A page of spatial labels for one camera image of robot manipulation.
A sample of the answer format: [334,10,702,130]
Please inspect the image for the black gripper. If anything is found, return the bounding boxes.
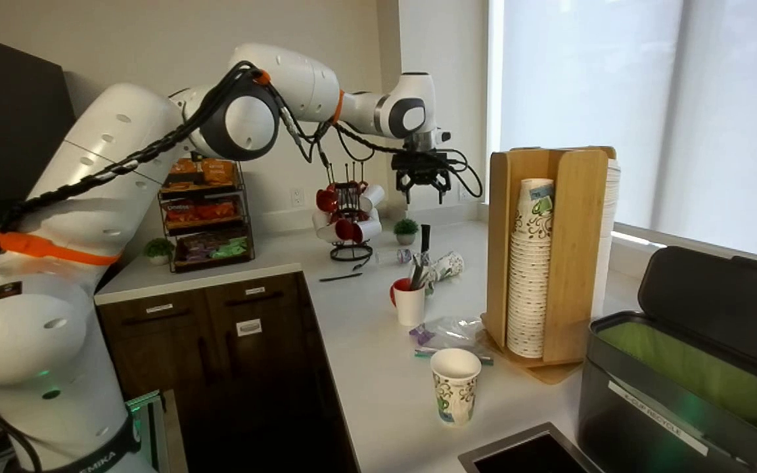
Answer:
[393,148,459,207]

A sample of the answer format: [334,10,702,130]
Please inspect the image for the wooden cup dispenser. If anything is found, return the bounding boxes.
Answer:
[485,145,622,371]

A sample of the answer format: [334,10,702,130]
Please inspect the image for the small potted green plant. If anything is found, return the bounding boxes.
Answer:
[142,234,177,267]
[393,216,421,250]

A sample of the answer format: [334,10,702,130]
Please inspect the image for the stirrer sticks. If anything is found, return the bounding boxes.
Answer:
[405,254,427,288]

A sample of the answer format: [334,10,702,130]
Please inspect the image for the black mug tree stand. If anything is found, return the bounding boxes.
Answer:
[321,157,380,264]

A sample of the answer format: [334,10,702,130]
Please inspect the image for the small dark utensil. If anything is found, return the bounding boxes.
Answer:
[317,267,367,285]

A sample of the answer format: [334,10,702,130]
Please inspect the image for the stack of floral paper cups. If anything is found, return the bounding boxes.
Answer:
[506,176,559,362]

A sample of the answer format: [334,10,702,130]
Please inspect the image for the clear plastic wrapper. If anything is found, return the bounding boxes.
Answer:
[410,313,490,359]

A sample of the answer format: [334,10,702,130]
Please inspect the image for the purple packet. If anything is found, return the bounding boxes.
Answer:
[407,324,438,349]

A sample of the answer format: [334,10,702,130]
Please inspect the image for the white roller window blind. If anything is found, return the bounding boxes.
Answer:
[658,0,757,264]
[497,0,690,232]

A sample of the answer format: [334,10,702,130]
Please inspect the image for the white cabinet label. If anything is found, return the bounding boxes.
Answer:
[234,314,265,341]

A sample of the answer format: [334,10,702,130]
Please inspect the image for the dark wood cabinet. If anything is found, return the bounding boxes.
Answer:
[95,270,360,473]

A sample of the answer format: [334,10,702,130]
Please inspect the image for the black counter sink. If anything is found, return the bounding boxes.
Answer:
[456,419,605,473]

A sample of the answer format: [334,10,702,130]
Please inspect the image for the steel trash bin black lid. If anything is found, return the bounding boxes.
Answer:
[577,243,757,473]

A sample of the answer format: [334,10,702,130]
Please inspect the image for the green bin liner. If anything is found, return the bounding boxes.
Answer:
[597,317,757,440]

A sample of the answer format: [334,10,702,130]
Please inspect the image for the black panel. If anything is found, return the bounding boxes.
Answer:
[0,23,79,260]

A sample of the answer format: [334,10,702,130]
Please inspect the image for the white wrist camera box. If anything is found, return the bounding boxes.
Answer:
[407,126,456,153]

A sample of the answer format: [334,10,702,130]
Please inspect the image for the white mug red handle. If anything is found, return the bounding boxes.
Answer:
[388,275,431,328]

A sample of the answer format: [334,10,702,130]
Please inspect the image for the wire snack rack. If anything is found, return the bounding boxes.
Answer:
[155,154,259,275]

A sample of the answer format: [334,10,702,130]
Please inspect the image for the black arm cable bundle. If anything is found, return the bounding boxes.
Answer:
[0,61,488,232]

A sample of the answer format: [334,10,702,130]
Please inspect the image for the robot mounting base frame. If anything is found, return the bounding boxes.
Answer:
[125,385,173,473]

